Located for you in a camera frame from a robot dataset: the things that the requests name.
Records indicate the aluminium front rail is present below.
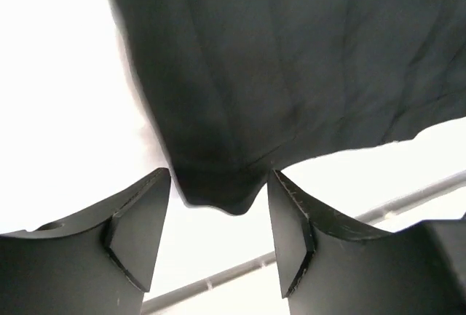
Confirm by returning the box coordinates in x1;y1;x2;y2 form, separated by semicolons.
140;169;466;315

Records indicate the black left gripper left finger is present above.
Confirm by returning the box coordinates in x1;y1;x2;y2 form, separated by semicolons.
1;168;171;314

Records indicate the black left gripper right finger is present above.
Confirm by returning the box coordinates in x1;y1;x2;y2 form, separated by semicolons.
266;168;466;315

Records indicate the black pleated skirt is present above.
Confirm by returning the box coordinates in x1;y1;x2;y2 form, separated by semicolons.
111;0;465;215

